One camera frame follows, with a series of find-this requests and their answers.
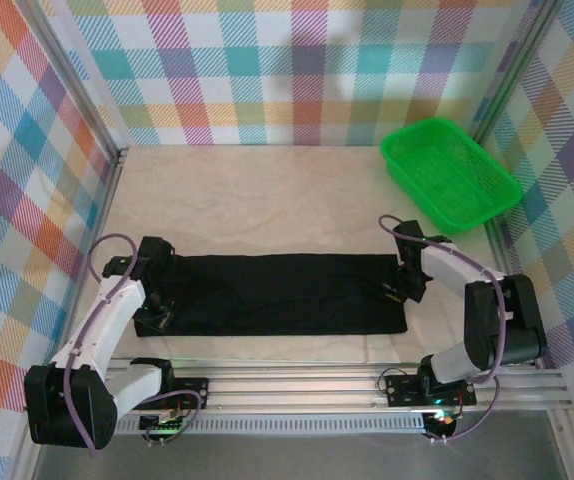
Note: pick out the black t-shirt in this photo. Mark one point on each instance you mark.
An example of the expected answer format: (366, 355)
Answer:
(277, 295)

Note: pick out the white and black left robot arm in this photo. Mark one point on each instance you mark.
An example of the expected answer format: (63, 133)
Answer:
(97, 330)

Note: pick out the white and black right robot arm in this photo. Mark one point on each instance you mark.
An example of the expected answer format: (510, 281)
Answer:
(497, 320)

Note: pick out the green plastic mesh basket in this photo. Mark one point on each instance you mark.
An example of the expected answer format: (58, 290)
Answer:
(449, 175)

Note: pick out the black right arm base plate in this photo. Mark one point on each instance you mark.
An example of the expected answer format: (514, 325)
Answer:
(402, 390)

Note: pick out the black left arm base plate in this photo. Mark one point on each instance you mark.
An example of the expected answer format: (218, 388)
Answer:
(192, 390)

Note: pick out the aluminium mounting rail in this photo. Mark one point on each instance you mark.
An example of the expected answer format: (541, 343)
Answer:
(292, 387)

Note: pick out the aluminium frame post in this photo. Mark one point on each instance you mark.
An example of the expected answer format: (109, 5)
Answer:
(79, 80)
(512, 70)

